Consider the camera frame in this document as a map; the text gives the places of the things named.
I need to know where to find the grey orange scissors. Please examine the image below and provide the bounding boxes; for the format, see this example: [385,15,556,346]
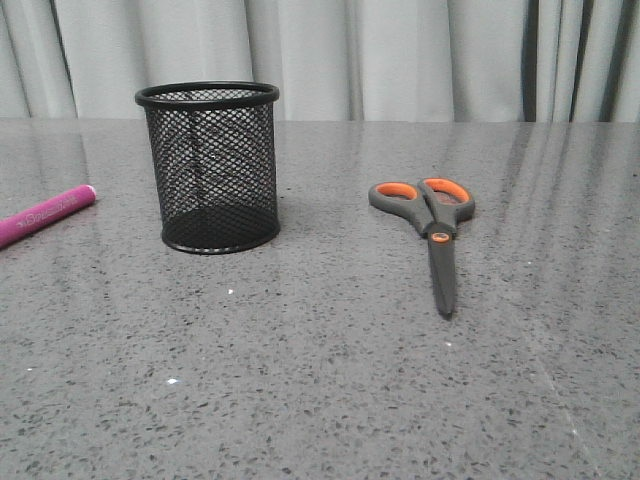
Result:
[368,178,475,318]

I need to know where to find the pink marker pen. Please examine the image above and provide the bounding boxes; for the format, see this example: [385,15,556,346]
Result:
[1,184,97,248]

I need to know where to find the black mesh pen holder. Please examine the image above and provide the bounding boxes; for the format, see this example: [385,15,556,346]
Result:
[135,81,280,254]

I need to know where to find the grey curtain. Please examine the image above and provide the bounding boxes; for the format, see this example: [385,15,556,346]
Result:
[1,1,639,122]

